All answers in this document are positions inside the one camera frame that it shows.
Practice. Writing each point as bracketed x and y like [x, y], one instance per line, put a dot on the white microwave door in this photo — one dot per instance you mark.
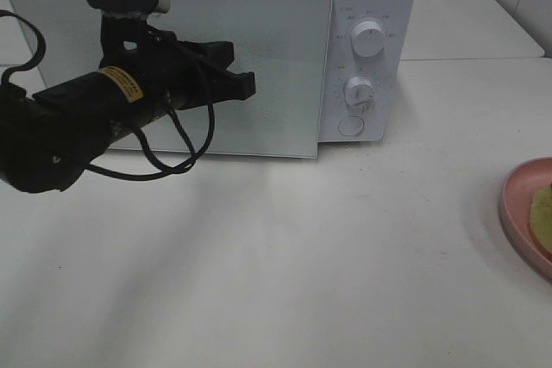
[282, 42]

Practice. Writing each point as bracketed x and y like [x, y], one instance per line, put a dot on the upper white power knob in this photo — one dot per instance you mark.
[368, 37]

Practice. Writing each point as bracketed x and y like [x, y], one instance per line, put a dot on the round white door button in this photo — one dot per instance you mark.
[351, 126]

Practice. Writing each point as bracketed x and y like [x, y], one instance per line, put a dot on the pink round plate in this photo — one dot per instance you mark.
[516, 196]

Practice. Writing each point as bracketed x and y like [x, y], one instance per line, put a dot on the white timer knob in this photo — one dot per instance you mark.
[358, 92]

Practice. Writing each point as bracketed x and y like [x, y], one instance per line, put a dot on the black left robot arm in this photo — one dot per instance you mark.
[50, 138]

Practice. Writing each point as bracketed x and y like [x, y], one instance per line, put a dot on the white bread sandwich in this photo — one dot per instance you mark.
[540, 219]

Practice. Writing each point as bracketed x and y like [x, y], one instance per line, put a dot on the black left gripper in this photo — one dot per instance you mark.
[149, 64]

